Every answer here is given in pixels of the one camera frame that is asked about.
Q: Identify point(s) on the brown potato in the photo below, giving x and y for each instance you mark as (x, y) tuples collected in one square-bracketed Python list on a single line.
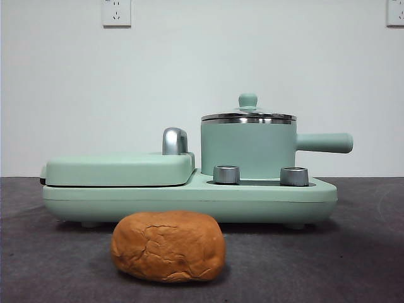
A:
[(167, 246)]

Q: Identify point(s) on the mint green breakfast machine base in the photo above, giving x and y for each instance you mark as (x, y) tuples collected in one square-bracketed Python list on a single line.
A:
[(189, 202)]

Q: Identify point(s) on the silver control knob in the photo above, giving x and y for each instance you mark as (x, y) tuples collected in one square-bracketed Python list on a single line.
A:
[(226, 174), (294, 176)]

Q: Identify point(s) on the glass lid with green knob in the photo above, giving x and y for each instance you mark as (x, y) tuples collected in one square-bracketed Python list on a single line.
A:
[(248, 101)]

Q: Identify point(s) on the steel steamer insert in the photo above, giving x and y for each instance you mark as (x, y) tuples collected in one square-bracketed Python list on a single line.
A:
[(249, 121)]

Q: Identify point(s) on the white wall socket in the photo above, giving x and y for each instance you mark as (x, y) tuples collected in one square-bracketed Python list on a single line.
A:
[(116, 12), (396, 12)]

